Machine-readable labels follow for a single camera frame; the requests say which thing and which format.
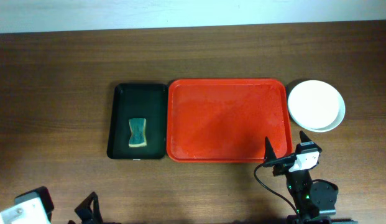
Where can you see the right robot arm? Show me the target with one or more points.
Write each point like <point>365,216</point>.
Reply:
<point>313,199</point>

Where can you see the white cream plate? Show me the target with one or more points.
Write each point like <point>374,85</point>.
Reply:
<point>313,103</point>

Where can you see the green yellow sponge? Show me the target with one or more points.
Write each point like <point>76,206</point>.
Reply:
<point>138,137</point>

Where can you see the black plastic tray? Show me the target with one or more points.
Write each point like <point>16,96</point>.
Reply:
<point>138,100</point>

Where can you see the light blue plate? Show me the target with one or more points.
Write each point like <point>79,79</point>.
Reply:
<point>338,120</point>

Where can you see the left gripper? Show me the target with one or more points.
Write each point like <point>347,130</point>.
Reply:
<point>95,216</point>

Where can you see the red plastic tray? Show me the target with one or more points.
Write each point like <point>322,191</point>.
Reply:
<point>227,119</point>

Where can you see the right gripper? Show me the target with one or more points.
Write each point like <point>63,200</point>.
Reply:
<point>271,160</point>

